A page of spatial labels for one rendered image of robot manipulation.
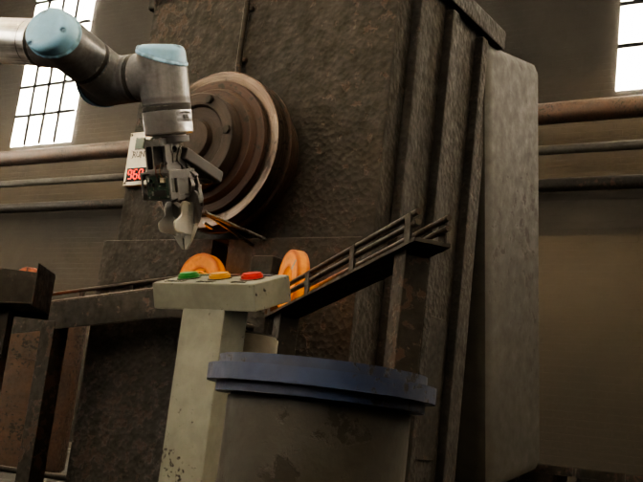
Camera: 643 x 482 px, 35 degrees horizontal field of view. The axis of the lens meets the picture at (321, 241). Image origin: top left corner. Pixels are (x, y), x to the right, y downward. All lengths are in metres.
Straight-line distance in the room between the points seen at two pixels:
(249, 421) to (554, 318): 7.63
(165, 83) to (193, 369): 0.52
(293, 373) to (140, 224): 2.04
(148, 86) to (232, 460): 0.78
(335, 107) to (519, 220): 0.96
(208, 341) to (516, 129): 2.00
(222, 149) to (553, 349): 6.33
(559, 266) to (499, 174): 5.54
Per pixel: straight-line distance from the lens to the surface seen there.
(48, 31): 1.86
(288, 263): 2.49
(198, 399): 1.82
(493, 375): 3.41
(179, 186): 1.86
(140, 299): 2.98
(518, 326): 3.59
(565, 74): 9.48
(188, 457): 1.83
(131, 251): 3.19
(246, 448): 1.33
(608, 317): 8.74
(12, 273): 3.13
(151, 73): 1.87
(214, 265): 2.85
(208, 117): 2.89
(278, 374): 1.28
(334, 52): 3.00
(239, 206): 2.82
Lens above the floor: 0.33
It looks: 11 degrees up
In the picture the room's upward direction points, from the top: 7 degrees clockwise
